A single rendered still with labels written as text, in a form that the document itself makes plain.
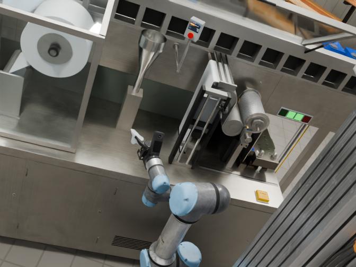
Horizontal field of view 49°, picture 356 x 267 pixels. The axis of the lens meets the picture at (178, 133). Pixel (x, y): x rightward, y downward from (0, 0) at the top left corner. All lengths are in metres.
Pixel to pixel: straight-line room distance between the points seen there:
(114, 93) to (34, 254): 1.17
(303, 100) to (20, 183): 1.83
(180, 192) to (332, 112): 1.71
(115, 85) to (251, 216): 1.18
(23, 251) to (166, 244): 1.44
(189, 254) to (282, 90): 1.34
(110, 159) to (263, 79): 1.08
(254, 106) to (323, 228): 1.40
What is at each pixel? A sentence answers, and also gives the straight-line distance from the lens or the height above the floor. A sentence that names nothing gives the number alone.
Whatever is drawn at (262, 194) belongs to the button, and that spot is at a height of 0.92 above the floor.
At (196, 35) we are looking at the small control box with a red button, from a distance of 2.02.
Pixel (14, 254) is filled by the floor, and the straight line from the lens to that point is 2.84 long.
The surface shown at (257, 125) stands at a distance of 2.34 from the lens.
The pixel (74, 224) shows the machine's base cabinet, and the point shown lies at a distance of 2.57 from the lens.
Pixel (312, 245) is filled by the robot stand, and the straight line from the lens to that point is 1.13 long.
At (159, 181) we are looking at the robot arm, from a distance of 1.68.
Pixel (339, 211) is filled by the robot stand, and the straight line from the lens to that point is 1.05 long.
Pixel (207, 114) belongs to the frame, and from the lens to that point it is 2.14.
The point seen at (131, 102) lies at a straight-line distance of 2.29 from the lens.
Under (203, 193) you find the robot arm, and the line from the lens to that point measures 1.41.
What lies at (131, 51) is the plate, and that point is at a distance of 2.42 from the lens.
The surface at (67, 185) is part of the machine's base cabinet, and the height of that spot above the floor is 0.68.
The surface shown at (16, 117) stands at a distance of 2.12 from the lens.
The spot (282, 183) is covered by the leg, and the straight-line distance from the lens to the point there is 3.50.
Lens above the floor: 2.40
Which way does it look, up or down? 36 degrees down
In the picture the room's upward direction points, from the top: 25 degrees clockwise
